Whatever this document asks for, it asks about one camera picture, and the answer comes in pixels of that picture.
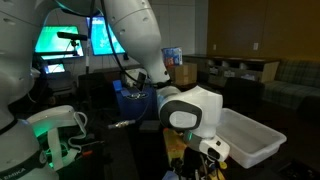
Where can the white plastic bin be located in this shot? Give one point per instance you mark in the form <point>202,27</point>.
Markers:
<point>250,136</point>

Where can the blue soft toy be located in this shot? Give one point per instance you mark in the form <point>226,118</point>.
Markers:
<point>170,175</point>

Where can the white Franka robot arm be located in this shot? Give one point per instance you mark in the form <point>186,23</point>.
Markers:
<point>140,33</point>

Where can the cardboard box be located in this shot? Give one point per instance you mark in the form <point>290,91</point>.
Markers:
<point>183,74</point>

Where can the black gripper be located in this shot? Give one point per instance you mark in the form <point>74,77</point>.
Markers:
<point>196,161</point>

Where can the white plastic bag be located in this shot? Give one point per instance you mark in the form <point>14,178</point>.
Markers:
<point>131,75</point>

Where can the black camera on tripod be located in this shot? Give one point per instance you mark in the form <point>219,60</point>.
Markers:
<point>71,36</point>

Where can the plaid sofa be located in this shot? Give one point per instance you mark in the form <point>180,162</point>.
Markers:
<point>293,83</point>

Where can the yellow and orange toy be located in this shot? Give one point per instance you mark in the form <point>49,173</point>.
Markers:
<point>173,143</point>

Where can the wall monitor green picture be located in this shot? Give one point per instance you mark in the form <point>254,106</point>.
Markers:
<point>56,41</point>

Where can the yellow toy bead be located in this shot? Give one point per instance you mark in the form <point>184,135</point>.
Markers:
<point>222,165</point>

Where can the wooden shelf cabinet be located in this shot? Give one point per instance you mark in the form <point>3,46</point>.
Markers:
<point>240,68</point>

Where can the blue and white carton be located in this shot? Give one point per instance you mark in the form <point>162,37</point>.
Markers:
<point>172,56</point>

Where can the small desk monitor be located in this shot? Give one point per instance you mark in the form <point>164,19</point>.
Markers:
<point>55,67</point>

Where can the white wall outlet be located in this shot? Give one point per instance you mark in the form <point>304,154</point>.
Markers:
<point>255,46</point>
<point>214,47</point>

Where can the black office chair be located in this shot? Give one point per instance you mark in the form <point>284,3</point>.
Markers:
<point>95,88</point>

